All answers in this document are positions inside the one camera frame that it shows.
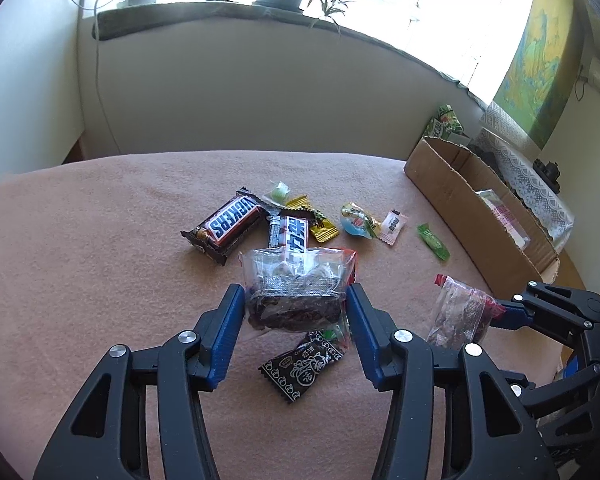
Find clear bag red-edged snack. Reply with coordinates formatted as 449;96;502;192
427;274;505;350

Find small green candy packet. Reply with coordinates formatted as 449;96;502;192
417;223;450;262

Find pink white candy packet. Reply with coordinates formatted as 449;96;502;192
378;209;407;246

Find black patterned candy packet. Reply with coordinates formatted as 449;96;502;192
259;332;344;404

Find clear bag dark dried fruit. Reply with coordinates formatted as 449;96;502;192
240;247;358;333

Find Snickers bar Chinese label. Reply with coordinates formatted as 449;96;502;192
268;216;309;266

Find snacks inside box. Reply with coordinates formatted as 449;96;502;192
476;188;531;250

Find cardboard box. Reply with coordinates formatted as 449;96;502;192
404;136;559;299

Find black object on cabinet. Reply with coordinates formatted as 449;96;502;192
532;158;560;195

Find pink table cloth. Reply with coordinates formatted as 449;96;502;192
0;148;577;480

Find blue yellow jelly packet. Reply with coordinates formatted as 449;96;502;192
340;202;380;240

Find green snack bag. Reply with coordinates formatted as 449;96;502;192
422;104;465;140

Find yellow candy packet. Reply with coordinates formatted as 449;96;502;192
286;195;339;244

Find Snickers bar English label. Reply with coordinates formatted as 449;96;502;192
181;188;268;266

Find green candy clear wrapper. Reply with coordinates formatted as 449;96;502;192
264;181;291;206

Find yellow green wall painting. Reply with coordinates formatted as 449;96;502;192
494;0;584;150

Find white cable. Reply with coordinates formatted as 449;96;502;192
54;0;124;156

